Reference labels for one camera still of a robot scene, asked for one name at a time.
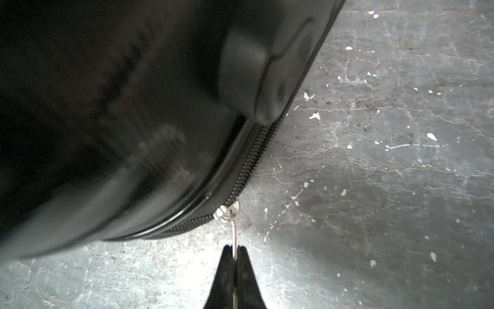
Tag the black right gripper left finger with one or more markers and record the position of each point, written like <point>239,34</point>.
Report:
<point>221,295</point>

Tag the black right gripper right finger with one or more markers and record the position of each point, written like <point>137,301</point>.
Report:
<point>247,289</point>

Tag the silver zipper pull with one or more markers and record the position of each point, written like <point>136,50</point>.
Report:
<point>228,214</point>

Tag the black hard-shell suitcase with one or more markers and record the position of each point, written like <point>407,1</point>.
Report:
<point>127,120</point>

